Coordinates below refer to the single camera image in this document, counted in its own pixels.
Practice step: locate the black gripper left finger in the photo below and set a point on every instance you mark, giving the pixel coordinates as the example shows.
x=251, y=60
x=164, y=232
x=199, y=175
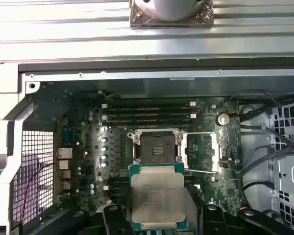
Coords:
x=112, y=220

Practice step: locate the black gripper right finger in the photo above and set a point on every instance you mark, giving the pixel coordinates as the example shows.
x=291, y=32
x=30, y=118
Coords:
x=212, y=220

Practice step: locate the silver-topped green CPU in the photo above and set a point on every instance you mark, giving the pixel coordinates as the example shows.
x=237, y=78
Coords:
x=156, y=195

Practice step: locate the metal socket cover frame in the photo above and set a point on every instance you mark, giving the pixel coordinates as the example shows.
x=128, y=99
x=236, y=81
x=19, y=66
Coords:
x=216, y=151

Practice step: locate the black RAM slot white clips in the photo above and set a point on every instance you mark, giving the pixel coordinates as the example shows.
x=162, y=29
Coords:
x=149, y=115
x=149, y=104
x=117, y=189

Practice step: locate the green motherboard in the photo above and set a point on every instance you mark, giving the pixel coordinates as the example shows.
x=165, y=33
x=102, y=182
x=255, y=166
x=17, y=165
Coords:
x=205, y=191

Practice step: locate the square black chip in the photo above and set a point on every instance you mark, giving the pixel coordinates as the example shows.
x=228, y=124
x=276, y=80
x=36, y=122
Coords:
x=231, y=192

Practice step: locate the blue-topped silver capacitor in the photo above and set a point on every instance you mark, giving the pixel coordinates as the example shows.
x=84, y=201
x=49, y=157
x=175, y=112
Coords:
x=104, y=156
x=90, y=118
x=90, y=112
x=91, y=186
x=104, y=140
x=91, y=192
x=104, y=163
x=104, y=148

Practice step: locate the silver internal USB port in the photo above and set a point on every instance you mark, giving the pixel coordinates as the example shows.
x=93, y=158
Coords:
x=224, y=159

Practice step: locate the silver rear port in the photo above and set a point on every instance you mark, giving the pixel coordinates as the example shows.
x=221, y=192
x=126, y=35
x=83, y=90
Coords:
x=63, y=164
x=63, y=174

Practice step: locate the silver ethernet port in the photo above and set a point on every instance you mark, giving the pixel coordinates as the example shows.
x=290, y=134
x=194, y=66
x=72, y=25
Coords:
x=63, y=153

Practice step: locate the blue VGA port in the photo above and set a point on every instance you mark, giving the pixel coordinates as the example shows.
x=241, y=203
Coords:
x=68, y=137

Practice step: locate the silver coin battery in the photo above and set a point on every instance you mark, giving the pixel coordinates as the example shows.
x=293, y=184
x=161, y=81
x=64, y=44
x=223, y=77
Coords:
x=222, y=119

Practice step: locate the grey metal PC case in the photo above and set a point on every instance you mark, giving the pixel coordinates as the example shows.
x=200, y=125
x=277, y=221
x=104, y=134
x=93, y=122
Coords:
x=137, y=84

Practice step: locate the brown square base plate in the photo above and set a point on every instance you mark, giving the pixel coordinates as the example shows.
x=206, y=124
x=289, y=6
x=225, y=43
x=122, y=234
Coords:
x=208, y=21

